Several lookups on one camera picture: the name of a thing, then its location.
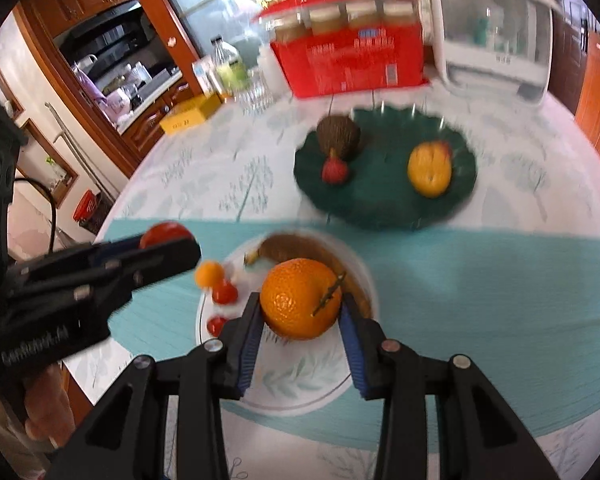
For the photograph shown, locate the clear bottle green label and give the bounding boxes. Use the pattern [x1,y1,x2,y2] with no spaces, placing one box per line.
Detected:
[211,36,250,94]

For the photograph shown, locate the large orange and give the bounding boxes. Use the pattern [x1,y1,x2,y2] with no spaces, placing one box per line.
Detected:
[260,258,343,340]

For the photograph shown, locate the red paper cup package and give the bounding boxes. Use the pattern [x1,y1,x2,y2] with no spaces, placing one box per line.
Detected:
[254,0,427,99]

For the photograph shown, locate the yellow tin box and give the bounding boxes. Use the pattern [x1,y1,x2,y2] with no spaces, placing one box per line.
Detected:
[160,93,223,134]

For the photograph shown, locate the white countertop sterilizer appliance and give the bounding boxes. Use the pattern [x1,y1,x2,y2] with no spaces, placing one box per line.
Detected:
[430,0,559,106]

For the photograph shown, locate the small white box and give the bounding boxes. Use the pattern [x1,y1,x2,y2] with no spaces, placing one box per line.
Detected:
[192,55,221,96]

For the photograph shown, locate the black cable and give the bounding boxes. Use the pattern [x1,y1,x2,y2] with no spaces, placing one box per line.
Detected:
[14,176,59,256]

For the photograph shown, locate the dark avocado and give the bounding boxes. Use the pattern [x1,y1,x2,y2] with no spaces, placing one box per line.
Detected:
[315,115,361,162]

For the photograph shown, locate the clear drinking glass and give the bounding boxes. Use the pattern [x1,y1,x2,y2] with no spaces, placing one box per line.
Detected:
[235,70,275,115]

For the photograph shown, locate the dark red apple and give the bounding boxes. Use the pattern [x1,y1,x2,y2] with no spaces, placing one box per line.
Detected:
[321,148,350,185]

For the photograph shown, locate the left hand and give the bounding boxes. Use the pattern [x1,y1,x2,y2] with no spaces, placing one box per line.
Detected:
[0,363,76,479]

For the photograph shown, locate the brown overripe banana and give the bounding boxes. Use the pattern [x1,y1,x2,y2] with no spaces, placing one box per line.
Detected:
[244,232,373,318]

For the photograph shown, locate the small red tomato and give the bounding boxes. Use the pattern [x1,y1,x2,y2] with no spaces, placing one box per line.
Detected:
[140,221,194,249]

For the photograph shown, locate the yellow apple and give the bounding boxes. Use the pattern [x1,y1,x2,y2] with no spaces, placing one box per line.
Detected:
[406,141,453,198]

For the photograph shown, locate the red basket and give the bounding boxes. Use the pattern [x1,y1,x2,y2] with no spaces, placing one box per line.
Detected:
[72,190,98,222]

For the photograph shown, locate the small orange kumquat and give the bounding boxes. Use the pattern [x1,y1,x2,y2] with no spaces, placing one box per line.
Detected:
[194,260,225,289]

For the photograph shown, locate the red cherry tomato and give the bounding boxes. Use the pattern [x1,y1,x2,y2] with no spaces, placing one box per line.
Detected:
[211,280,239,306]
[207,315,228,338]

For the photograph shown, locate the dark green scalloped plate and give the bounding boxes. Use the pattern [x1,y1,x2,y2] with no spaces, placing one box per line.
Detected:
[294,104,478,231]

